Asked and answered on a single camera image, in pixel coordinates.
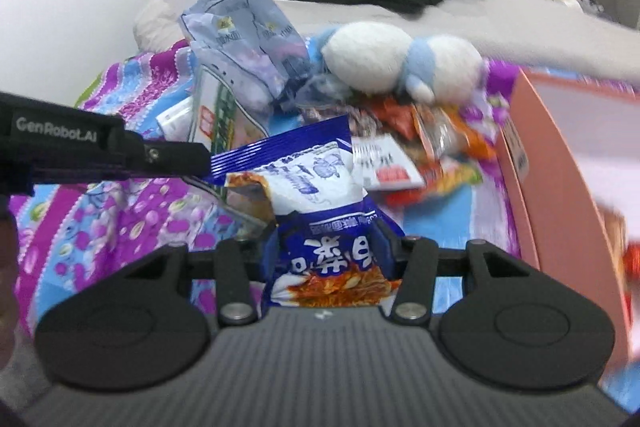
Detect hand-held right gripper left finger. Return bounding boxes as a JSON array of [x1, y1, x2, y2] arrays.
[[122, 226, 279, 328]]

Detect white red-label snack packet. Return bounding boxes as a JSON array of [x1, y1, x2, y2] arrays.
[[351, 133, 427, 192]]

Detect clear plastic wrapper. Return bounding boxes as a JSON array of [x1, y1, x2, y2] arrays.
[[182, 174, 274, 240]]

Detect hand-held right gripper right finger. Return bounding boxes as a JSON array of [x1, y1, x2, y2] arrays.
[[375, 226, 539, 324]]

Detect pile of orange snack packets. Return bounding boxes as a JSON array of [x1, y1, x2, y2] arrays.
[[347, 99, 501, 208]]

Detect grey blanket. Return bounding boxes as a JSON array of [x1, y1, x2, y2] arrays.
[[134, 0, 640, 84]]

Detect pale blue printed plastic bag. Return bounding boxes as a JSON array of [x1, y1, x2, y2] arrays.
[[170, 0, 313, 108]]

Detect blue and white snack packet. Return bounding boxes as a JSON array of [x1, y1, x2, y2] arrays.
[[209, 114, 406, 308]]

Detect white and blue plush toy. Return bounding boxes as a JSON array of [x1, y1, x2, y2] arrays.
[[306, 21, 487, 102]]

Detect purple floral bedsheet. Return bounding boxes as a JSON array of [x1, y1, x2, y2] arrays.
[[9, 34, 531, 338]]

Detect pink cardboard box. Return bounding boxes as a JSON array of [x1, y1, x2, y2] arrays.
[[495, 68, 640, 370]]

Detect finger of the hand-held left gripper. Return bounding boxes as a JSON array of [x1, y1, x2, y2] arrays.
[[124, 128, 212, 181]]

